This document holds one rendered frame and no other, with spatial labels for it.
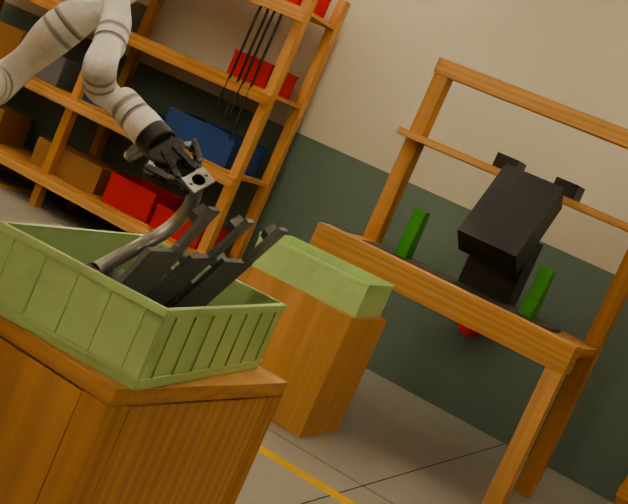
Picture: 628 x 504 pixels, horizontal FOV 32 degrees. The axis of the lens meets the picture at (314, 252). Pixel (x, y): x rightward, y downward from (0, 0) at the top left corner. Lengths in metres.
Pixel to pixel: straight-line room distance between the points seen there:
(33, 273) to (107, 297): 0.17
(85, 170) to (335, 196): 1.82
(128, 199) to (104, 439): 5.66
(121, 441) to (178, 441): 0.21
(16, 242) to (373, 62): 5.57
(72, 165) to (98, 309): 5.99
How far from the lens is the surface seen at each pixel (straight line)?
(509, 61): 7.29
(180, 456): 2.39
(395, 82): 7.51
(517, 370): 7.04
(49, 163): 8.12
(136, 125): 2.21
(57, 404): 2.16
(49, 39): 2.50
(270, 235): 2.48
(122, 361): 2.10
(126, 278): 2.14
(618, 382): 6.91
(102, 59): 2.27
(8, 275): 2.24
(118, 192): 7.77
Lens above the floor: 1.39
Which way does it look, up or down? 6 degrees down
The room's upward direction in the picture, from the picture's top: 24 degrees clockwise
